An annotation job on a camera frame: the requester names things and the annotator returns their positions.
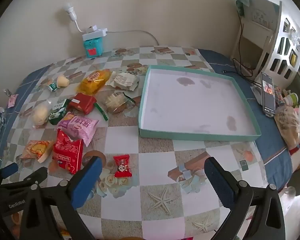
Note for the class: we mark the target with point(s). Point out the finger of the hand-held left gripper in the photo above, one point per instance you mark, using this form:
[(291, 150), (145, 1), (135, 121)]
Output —
[(8, 169), (27, 177)]

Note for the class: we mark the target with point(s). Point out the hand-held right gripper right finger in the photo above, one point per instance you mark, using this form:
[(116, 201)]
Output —
[(220, 180)]

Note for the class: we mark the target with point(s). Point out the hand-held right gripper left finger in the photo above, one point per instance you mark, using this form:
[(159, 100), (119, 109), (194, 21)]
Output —
[(87, 180)]

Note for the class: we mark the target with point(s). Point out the beige orange snack packet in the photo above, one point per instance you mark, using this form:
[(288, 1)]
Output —
[(36, 149)]

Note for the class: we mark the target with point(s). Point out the small red candy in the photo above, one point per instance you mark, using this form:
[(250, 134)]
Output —
[(121, 166)]

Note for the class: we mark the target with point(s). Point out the pink snack packet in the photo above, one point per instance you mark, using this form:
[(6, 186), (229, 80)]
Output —
[(78, 127)]

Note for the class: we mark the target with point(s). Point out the white bun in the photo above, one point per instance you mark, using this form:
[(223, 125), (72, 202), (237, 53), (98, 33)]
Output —
[(40, 115)]

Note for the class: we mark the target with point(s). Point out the green biscuit packet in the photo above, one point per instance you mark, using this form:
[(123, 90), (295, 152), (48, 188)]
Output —
[(58, 111)]

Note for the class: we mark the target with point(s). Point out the shallow teal cardboard box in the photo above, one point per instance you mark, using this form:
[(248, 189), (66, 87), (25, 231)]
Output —
[(190, 105)]

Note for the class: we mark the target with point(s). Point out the round cracker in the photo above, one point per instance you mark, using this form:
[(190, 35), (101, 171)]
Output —
[(117, 102)]

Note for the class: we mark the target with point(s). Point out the small pink packet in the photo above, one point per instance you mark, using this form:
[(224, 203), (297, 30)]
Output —
[(12, 101)]

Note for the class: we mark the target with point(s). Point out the checkered printed tablecloth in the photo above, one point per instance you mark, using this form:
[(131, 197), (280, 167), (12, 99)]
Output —
[(152, 152)]

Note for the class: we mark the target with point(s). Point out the dark red snack packet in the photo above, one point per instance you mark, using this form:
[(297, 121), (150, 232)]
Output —
[(82, 103)]

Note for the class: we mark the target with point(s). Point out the small foil wrapped item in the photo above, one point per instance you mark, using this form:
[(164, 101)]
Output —
[(6, 91)]

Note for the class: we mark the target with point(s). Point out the translucent plastic bag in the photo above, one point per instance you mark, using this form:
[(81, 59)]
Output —
[(288, 125)]

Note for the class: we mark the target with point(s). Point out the smartphone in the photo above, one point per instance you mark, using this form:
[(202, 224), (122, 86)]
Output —
[(268, 97)]

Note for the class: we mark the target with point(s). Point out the white phone stand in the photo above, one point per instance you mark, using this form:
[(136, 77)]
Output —
[(257, 91)]

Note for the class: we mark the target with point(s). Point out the yellow snack packet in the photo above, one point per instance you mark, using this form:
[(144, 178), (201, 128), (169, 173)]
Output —
[(95, 80)]

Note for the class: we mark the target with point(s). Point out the small jelly cup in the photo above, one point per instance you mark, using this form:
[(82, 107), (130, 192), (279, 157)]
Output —
[(61, 81)]

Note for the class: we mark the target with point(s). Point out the white snack packet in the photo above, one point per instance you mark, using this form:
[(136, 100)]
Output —
[(125, 80)]

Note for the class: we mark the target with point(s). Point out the green white plastic cup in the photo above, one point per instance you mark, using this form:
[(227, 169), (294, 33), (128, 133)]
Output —
[(291, 98)]

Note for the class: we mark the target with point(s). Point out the small teal box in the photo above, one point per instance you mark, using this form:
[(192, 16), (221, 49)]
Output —
[(92, 47)]

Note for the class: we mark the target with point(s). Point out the white power strip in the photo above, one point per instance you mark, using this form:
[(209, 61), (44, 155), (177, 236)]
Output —
[(96, 33)]

